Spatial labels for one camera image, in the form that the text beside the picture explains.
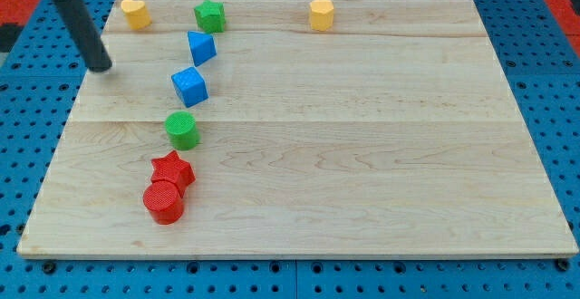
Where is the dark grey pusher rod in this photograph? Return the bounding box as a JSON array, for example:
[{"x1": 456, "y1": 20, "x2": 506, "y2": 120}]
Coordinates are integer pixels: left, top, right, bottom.
[{"x1": 53, "y1": 0, "x2": 112, "y2": 72}]

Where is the green star block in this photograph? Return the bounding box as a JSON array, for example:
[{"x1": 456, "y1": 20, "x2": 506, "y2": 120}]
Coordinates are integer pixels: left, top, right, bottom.
[{"x1": 194, "y1": 0, "x2": 226, "y2": 34}]

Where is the red star block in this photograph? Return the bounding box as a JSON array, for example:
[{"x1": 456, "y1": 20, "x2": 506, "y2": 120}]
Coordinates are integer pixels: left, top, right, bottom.
[{"x1": 150, "y1": 150, "x2": 196, "y2": 198}]

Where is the yellow heart block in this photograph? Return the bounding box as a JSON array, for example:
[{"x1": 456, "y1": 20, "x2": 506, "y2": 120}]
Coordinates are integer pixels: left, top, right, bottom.
[{"x1": 121, "y1": 0, "x2": 152, "y2": 30}]

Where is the blue cube block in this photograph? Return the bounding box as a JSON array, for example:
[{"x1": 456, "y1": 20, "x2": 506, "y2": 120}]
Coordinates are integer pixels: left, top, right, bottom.
[{"x1": 171, "y1": 67, "x2": 208, "y2": 108}]

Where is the blue triangle block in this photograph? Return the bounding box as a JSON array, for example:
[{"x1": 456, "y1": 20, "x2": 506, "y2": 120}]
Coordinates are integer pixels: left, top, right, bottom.
[{"x1": 187, "y1": 31, "x2": 217, "y2": 67}]

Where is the green cylinder block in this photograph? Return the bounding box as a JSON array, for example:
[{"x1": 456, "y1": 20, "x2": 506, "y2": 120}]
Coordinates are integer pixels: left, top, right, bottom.
[{"x1": 164, "y1": 111, "x2": 200, "y2": 150}]

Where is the red cylinder block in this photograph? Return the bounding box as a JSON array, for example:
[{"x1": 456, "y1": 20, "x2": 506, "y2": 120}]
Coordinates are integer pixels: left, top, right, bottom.
[{"x1": 142, "y1": 181, "x2": 184, "y2": 225}]

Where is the yellow hexagon block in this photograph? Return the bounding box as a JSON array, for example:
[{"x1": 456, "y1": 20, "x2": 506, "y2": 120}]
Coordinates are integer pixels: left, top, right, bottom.
[{"x1": 309, "y1": 0, "x2": 334, "y2": 32}]

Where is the wooden board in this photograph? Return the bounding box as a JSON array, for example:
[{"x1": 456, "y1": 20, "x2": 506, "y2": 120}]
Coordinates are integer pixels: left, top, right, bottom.
[{"x1": 17, "y1": 0, "x2": 578, "y2": 260}]

